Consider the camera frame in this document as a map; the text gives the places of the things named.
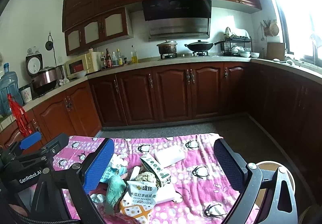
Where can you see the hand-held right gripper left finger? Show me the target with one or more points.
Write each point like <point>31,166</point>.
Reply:
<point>98,166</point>

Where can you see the utensil holder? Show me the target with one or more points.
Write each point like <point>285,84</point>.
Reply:
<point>265,27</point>

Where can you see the black wok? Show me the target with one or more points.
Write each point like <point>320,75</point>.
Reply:
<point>198,46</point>

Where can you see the stainless steel pot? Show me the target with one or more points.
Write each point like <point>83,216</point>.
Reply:
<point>60,71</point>

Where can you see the dark sauce bottle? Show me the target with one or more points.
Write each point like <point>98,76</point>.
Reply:
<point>108,60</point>

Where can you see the cream round bucket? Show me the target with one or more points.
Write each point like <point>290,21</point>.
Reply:
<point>269,173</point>

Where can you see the blue water bottle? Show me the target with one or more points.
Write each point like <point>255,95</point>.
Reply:
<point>10,88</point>

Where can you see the metal faucet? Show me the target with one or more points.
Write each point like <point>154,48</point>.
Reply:
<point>315,45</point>

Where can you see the orange patterned packet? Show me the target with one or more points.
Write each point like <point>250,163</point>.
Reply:
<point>134,212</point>

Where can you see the silver rice cooker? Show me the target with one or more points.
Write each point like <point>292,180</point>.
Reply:
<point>45,79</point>

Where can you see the small dark bottle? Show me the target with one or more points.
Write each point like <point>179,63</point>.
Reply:
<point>103,61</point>

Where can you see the teal wrapper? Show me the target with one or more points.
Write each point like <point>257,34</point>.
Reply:
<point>114,190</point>

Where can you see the glass-door wall cabinet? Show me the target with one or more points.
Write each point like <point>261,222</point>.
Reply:
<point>98,30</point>

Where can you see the kitchen scale with dial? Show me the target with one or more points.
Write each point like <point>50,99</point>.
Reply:
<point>34,65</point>

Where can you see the white cloth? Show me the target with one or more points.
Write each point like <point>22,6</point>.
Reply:
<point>237,32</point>

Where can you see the brown paper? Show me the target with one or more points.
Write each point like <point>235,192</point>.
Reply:
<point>147,177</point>

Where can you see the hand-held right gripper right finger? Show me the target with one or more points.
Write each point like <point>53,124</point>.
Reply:
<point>226,163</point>

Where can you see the white snack packet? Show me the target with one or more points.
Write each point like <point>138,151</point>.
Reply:
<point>140,192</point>

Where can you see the pink penguin print blanket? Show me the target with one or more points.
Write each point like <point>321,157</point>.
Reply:
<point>191,158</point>

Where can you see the white stick packet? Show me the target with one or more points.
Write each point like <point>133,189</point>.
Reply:
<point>134,172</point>

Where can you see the wooden cutting board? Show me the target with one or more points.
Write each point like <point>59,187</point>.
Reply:
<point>275,51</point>

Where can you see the black dish rack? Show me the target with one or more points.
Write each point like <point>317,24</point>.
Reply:
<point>236,42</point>

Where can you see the white tissue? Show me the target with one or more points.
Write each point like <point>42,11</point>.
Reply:
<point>117,161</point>

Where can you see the yellow oil bottle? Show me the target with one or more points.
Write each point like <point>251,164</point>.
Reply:
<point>134,57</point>

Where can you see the black round utensil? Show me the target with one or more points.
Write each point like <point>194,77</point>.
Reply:
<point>49,44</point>

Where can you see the window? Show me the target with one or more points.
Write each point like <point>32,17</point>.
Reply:
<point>299,12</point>

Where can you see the small white wrapper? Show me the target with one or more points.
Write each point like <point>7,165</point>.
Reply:
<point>99,197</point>

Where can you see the cream microwave oven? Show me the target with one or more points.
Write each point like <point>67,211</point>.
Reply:
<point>83,65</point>

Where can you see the white floral container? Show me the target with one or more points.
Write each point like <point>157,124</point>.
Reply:
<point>26,95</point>

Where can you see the wooden lower cabinets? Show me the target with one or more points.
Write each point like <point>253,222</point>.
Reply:
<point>171,93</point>

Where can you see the white bowl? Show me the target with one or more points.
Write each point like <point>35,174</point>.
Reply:
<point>80,74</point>
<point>244,54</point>
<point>254,55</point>

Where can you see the dark cooking pot with lid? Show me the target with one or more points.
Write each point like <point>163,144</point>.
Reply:
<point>167,49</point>

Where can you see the black range hood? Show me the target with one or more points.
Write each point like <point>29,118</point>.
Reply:
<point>176,12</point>

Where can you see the gas stove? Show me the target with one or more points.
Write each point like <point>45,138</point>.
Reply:
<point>183,55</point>

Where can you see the white cardboard box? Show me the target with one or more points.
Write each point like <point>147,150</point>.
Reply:
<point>169,155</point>
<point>168,193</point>

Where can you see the yellow-capped bottle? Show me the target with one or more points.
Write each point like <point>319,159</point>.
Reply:
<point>120,59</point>

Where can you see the blue and white packet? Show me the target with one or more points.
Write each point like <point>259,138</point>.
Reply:
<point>108,176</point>

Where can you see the red tassel ornament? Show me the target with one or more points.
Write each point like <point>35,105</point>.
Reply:
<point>18,115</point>

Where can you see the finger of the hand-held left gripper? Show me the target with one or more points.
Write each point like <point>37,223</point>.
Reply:
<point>59,142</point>
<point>30,140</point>

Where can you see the green and white carton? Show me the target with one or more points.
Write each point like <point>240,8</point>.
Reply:
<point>154,166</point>

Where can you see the clear glass bottle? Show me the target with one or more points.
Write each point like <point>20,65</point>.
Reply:
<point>115,60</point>

